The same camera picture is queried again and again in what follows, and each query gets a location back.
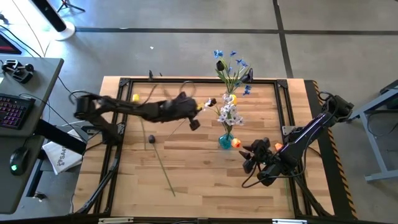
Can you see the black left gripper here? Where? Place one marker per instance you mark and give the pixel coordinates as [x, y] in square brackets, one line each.
[185, 107]

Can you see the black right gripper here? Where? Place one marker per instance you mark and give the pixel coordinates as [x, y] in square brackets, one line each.
[261, 151]

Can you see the orange artificial tulip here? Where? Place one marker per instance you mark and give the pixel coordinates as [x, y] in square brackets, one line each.
[279, 146]
[236, 142]

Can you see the blue glass vase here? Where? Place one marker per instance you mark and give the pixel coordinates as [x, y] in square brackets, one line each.
[224, 142]

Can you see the white artificial flower spray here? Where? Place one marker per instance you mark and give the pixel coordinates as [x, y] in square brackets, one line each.
[229, 117]

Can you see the yellow artificial tulip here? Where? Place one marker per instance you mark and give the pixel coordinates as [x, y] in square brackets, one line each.
[234, 99]

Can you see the blue artificial flower spray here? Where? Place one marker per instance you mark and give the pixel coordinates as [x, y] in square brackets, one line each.
[218, 53]

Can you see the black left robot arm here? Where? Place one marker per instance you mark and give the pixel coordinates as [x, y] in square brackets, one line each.
[130, 109]

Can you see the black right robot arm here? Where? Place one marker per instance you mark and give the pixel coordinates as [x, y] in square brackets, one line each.
[308, 133]

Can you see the clear glass vase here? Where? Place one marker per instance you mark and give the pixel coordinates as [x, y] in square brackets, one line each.
[224, 100]

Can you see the silver mounting plate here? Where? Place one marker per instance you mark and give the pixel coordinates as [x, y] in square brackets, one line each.
[286, 129]

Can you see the small black clip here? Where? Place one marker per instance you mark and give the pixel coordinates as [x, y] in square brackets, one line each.
[150, 75]

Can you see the grey metal stand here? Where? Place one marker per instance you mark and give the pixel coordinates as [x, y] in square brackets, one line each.
[374, 149]

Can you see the white box with label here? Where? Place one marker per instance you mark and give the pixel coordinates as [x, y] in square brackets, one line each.
[62, 158]

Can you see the black tower with white base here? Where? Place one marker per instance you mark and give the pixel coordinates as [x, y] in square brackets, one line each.
[63, 32]

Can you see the grey office desk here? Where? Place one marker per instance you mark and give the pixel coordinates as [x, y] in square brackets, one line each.
[40, 77]

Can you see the black tripod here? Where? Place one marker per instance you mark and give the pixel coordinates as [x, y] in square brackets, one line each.
[74, 7]

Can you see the black clamp tool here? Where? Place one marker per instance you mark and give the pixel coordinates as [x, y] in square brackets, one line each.
[18, 73]

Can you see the small black desk foot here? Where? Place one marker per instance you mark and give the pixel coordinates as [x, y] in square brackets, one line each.
[39, 196]

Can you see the black backlit keyboard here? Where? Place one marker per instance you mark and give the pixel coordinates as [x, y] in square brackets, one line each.
[14, 110]

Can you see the black computer mouse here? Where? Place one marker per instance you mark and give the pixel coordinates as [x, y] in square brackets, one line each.
[19, 160]

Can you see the dark red-edged panel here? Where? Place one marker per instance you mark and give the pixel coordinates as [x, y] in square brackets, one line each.
[6, 46]

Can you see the black arched bracket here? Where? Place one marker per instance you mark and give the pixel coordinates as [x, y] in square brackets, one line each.
[249, 76]

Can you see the black aluminium table frame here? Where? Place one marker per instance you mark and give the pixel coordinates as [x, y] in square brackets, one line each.
[267, 81]

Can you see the silver bracket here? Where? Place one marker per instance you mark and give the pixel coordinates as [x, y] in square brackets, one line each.
[115, 220]
[289, 221]

